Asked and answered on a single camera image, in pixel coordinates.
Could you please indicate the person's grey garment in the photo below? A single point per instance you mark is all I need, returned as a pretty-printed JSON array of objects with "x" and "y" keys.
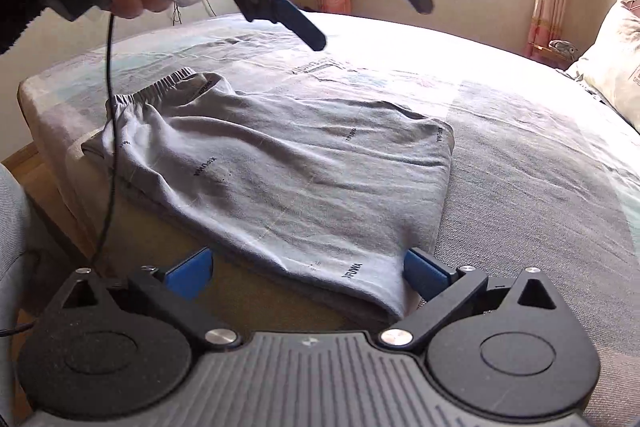
[{"x": 12, "y": 282}]

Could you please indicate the large beige printed pillow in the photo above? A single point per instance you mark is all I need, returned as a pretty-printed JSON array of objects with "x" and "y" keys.
[{"x": 617, "y": 62}]

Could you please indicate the wooden nightstand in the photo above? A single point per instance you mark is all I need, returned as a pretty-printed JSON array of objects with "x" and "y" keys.
[{"x": 547, "y": 52}]

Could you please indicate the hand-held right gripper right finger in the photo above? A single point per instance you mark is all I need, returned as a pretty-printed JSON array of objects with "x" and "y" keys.
[{"x": 425, "y": 277}]

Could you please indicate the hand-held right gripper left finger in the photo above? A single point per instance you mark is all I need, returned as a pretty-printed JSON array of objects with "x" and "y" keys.
[{"x": 192, "y": 274}]

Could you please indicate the grey patterned bundle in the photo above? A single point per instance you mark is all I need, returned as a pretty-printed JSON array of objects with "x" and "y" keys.
[{"x": 562, "y": 48}]

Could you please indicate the grey pants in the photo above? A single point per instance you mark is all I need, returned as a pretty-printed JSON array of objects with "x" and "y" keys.
[{"x": 280, "y": 167}]

